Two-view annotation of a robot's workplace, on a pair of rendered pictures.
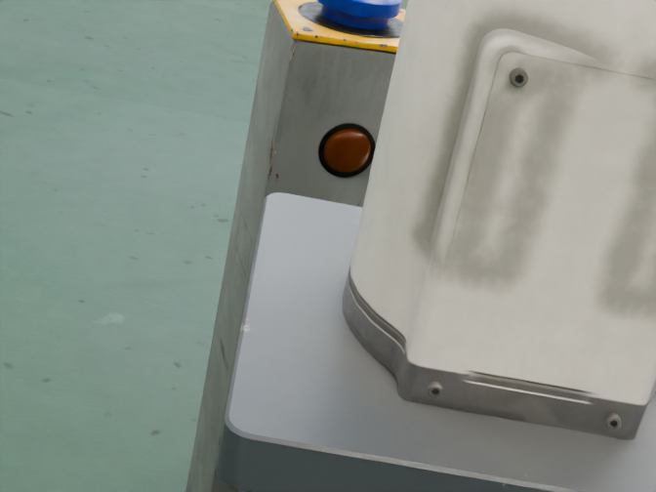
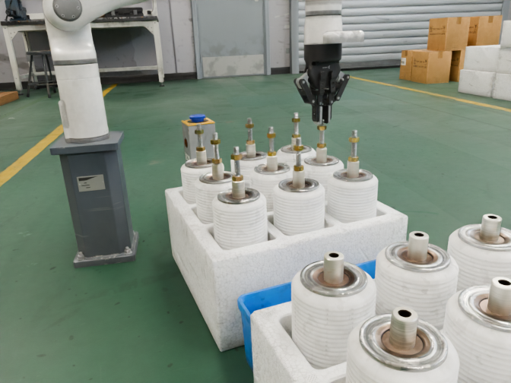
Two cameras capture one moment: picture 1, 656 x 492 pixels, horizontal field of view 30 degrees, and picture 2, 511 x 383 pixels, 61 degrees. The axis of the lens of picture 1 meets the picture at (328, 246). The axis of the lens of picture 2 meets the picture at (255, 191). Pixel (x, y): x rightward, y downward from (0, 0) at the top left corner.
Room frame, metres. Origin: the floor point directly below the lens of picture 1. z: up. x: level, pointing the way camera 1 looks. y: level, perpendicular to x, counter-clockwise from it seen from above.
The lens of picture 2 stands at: (0.59, -1.10, 0.51)
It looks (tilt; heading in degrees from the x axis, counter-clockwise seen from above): 20 degrees down; 84
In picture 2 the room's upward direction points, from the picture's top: 2 degrees counter-clockwise
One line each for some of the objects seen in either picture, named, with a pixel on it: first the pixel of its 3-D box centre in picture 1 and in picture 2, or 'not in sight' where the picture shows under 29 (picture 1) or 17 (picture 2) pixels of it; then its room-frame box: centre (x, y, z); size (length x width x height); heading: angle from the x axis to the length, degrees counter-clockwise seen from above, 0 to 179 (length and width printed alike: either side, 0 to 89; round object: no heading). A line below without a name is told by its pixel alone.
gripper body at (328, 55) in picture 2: not in sight; (322, 64); (0.83, -0.22, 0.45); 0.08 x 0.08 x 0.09
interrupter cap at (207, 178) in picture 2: not in sight; (217, 178); (0.61, -0.28, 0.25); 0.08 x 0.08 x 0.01
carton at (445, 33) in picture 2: not in sight; (447, 33); (3.01, 3.15, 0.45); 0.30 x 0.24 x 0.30; 95
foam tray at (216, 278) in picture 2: not in sight; (274, 238); (0.72, -0.25, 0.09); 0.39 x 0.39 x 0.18; 16
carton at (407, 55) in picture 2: not in sight; (418, 64); (2.89, 3.47, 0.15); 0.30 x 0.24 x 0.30; 2
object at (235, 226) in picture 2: not in sight; (241, 242); (0.64, -0.39, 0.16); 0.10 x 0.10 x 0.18
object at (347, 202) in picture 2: not in sight; (350, 218); (0.87, -0.33, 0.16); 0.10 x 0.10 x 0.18
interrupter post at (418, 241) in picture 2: not in sight; (417, 247); (0.84, -0.66, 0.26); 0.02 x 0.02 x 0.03
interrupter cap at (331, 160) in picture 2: not in sight; (321, 161); (0.83, -0.22, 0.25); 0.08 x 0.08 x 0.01
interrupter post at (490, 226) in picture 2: not in sight; (490, 229); (0.95, -0.63, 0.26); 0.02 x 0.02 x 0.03
